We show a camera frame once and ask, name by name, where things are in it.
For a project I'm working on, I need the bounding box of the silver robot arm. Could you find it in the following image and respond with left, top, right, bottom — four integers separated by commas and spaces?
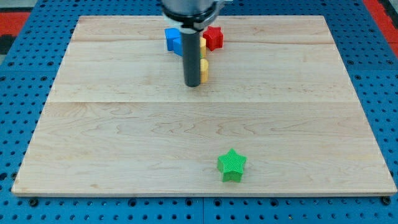
161, 0, 233, 33

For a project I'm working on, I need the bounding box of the green star block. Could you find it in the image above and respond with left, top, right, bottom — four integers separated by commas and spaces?
217, 148, 247, 182

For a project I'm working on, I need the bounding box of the red star block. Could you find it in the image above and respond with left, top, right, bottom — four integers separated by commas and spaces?
202, 26, 224, 51

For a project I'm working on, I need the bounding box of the yellow cylinder block lower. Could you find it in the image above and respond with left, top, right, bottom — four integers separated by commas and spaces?
200, 58, 209, 83

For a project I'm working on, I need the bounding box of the yellow block upper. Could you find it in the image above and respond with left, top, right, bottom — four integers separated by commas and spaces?
200, 37, 206, 58

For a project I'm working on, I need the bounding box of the blue block behind tool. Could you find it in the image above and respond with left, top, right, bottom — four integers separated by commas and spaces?
172, 37, 183, 57

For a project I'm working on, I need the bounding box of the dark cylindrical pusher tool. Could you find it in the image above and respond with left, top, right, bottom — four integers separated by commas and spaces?
181, 32, 201, 87

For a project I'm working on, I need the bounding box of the wooden board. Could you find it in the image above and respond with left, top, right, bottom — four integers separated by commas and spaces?
12, 16, 397, 197

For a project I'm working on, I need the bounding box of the blue cube block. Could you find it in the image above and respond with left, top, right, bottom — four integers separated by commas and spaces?
164, 28, 180, 51

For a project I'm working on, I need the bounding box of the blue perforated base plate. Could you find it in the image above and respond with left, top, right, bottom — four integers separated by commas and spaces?
1, 0, 397, 223

